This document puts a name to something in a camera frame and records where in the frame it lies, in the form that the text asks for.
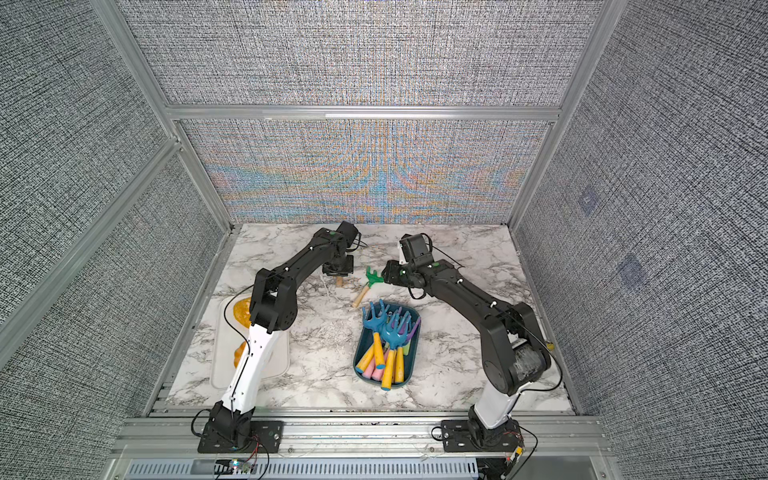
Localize dark green tool wooden handle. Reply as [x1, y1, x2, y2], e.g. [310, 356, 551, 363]
[352, 267, 384, 308]

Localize purple rake pink handle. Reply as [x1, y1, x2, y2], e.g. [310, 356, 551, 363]
[403, 317, 421, 356]

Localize blue rake yellow handle back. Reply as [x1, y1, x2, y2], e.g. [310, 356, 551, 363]
[381, 307, 411, 391]

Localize teal plastic storage box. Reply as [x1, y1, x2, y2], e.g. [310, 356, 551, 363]
[353, 300, 422, 391]

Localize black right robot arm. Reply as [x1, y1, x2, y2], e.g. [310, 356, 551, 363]
[383, 234, 553, 452]

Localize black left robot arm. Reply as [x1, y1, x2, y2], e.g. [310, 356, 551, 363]
[201, 221, 360, 451]

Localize oval yellow bread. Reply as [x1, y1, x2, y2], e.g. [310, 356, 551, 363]
[233, 297, 251, 329]

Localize white rectangular tray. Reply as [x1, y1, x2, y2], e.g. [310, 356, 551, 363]
[209, 296, 292, 390]

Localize green tool pink handle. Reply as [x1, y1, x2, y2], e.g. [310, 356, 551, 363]
[362, 359, 384, 382]

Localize ring shaped bread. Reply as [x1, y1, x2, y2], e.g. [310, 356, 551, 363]
[233, 342, 248, 368]

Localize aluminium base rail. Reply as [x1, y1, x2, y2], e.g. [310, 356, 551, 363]
[102, 409, 622, 479]

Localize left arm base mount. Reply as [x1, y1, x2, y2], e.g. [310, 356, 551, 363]
[197, 415, 285, 454]

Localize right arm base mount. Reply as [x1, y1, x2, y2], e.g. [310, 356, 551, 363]
[440, 419, 525, 453]

